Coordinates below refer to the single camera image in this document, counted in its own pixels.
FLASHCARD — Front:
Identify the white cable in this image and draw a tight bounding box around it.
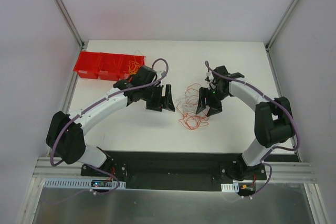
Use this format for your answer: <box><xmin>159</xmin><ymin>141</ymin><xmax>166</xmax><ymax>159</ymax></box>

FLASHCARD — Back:
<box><xmin>176</xmin><ymin>95</ymin><xmax>199</xmax><ymax>114</ymax></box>

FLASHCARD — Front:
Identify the orange cable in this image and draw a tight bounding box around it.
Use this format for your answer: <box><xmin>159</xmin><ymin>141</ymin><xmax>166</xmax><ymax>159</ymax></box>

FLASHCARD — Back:
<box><xmin>176</xmin><ymin>83</ymin><xmax>211</xmax><ymax>131</ymax></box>

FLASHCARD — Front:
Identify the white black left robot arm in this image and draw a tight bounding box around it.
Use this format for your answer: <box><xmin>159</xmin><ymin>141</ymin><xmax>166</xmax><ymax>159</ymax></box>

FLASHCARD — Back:
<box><xmin>46</xmin><ymin>66</ymin><xmax>175</xmax><ymax>176</ymax></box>

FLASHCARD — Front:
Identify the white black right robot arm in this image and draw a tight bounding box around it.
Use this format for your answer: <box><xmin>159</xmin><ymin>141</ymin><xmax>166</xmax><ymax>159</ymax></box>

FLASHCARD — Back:
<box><xmin>196</xmin><ymin>66</ymin><xmax>295</xmax><ymax>180</ymax></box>

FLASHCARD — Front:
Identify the red plastic bin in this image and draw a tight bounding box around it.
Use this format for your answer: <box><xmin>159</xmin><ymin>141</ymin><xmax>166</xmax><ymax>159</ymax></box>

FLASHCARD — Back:
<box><xmin>73</xmin><ymin>51</ymin><xmax>145</xmax><ymax>81</ymax></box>

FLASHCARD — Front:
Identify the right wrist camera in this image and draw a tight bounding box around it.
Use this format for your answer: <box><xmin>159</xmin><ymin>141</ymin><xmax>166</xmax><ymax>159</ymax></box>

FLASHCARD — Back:
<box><xmin>205</xmin><ymin>71</ymin><xmax>213</xmax><ymax>89</ymax></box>

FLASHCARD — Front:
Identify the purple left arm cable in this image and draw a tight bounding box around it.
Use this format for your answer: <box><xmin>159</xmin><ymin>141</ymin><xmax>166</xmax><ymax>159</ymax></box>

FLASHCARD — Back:
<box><xmin>50</xmin><ymin>58</ymin><xmax>169</xmax><ymax>167</ymax></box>

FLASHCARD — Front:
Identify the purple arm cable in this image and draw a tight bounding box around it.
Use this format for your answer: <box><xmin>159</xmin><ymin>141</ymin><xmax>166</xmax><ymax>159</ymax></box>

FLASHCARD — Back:
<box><xmin>50</xmin><ymin>58</ymin><xmax>169</xmax><ymax>167</ymax></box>
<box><xmin>204</xmin><ymin>60</ymin><xmax>301</xmax><ymax>166</ymax></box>

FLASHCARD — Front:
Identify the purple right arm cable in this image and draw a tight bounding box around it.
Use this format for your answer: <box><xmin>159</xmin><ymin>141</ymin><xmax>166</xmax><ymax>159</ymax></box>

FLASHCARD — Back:
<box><xmin>204</xmin><ymin>60</ymin><xmax>301</xmax><ymax>166</ymax></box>

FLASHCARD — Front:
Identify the white slotted cable duct right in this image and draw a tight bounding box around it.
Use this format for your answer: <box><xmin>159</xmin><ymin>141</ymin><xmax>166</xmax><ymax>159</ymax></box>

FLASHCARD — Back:
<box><xmin>220</xmin><ymin>183</ymin><xmax>239</xmax><ymax>193</ymax></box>

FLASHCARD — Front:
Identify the white slotted cable duct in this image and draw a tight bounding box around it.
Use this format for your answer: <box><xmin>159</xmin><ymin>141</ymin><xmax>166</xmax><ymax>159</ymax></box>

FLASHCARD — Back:
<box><xmin>44</xmin><ymin>178</ymin><xmax>126</xmax><ymax>190</ymax></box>
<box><xmin>220</xmin><ymin>183</ymin><xmax>239</xmax><ymax>193</ymax></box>

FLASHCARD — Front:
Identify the aluminium front rail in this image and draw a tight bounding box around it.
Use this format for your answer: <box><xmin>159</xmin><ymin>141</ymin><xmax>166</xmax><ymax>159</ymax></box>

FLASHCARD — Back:
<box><xmin>33</xmin><ymin>157</ymin><xmax>85</xmax><ymax>177</ymax></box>

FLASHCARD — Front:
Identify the white slotted cable duct left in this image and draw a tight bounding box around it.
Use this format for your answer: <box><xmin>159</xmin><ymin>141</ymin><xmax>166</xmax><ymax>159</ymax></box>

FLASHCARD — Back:
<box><xmin>44</xmin><ymin>178</ymin><xmax>126</xmax><ymax>190</ymax></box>

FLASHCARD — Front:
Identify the aluminium frame post right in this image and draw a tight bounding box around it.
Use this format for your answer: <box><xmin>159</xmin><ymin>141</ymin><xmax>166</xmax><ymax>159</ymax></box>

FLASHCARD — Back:
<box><xmin>265</xmin><ymin>0</ymin><xmax>300</xmax><ymax>51</ymax></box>

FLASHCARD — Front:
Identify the aluminium frame post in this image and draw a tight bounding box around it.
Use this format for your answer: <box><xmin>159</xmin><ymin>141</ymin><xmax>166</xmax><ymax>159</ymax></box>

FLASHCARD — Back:
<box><xmin>54</xmin><ymin>0</ymin><xmax>85</xmax><ymax>49</ymax></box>
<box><xmin>265</xmin><ymin>0</ymin><xmax>300</xmax><ymax>51</ymax></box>

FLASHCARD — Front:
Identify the aluminium frame post left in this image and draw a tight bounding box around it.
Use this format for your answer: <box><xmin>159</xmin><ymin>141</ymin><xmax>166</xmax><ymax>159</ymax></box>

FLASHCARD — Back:
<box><xmin>54</xmin><ymin>0</ymin><xmax>85</xmax><ymax>49</ymax></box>

